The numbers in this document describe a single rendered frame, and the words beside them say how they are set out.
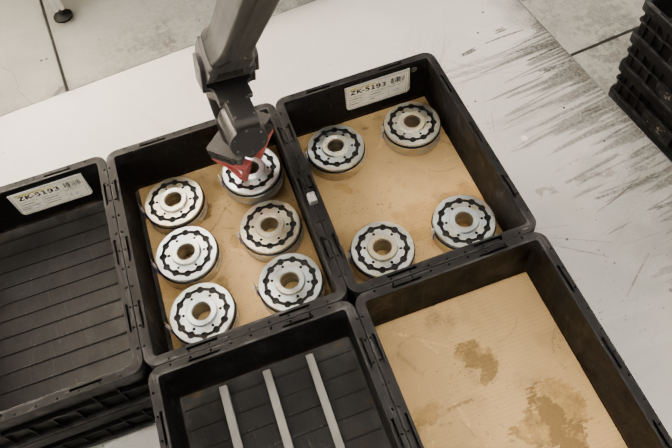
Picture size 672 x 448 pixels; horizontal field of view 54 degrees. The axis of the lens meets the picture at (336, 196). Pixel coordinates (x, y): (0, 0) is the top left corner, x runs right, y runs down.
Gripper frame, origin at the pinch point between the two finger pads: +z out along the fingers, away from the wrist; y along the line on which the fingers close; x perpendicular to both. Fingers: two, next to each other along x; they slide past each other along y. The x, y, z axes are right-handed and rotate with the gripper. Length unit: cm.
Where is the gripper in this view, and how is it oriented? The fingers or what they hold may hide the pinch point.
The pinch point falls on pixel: (250, 166)
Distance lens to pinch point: 113.1
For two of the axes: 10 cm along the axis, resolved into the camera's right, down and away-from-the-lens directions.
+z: 0.9, 5.6, 8.2
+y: 4.3, -7.7, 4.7
